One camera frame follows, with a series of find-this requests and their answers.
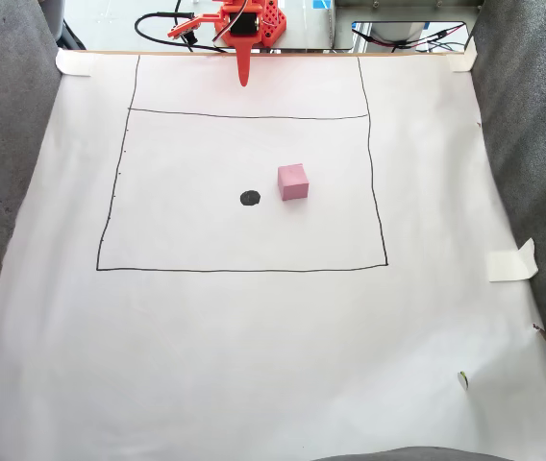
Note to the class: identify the pink cube block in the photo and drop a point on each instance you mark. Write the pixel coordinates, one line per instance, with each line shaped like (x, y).
(293, 185)

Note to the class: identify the black dot mark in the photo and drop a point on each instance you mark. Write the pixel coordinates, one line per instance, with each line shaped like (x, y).
(250, 198)

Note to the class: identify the white cylinder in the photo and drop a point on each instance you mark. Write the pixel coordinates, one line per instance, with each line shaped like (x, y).
(395, 32)

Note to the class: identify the white tape piece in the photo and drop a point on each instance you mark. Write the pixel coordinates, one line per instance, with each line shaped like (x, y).
(73, 63)
(508, 266)
(463, 60)

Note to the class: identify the white paper sheet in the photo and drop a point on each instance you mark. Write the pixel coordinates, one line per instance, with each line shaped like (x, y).
(254, 346)

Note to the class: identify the small brown scrap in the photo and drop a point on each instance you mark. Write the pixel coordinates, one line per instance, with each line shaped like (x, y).
(538, 331)

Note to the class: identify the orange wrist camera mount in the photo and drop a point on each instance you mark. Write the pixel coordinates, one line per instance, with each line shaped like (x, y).
(182, 31)

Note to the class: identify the metal frame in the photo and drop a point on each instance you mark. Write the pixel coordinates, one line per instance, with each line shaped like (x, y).
(345, 24)

